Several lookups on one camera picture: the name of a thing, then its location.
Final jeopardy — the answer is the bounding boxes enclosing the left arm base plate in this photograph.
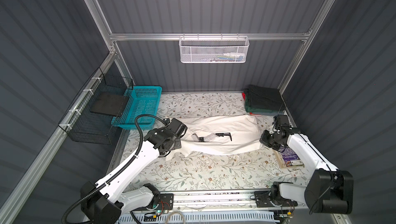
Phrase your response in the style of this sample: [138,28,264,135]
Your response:
[143,193,174,211]

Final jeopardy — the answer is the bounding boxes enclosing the white mesh wall basket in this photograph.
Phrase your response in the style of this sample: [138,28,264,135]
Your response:
[178,38,250,64]

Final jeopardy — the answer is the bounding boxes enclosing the white t shirt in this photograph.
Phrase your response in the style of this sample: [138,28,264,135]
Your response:
[166,115,263,161]

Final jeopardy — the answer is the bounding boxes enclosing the teal plastic laundry basket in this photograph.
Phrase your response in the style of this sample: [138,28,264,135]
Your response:
[111,86,162,130]

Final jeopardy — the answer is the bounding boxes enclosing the white vented cable duct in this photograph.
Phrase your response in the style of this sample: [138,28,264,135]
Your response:
[135,211,280,224]

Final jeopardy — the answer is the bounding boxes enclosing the purple printed book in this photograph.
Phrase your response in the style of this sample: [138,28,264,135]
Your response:
[274,148,304,169]

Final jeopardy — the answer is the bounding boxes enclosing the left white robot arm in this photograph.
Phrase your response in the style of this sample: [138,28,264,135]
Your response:
[77,118,188,224]

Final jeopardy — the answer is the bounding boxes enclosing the black pad in wire basket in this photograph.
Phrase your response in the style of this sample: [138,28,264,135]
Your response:
[90,92,130,117]

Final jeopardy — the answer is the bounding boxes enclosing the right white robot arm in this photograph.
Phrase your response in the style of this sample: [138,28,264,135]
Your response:
[260,115,354,215]

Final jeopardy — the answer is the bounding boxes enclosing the black wire wall basket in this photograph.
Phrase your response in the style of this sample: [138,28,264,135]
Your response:
[58,69,134,145]

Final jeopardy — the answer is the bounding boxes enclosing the folded dark t shirt stack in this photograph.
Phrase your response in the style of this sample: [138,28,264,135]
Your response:
[243,85,286,116]

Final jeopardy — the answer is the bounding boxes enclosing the items in mesh basket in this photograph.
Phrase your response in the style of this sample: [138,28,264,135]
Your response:
[201,53,246,63]

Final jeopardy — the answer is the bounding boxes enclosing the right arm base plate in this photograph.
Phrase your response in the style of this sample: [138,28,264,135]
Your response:
[252,190,298,208]

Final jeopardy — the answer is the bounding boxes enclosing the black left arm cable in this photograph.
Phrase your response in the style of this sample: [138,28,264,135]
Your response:
[61,114,169,224]

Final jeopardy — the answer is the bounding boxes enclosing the aluminium frame rail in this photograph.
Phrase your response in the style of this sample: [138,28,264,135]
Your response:
[109,33,310,41]

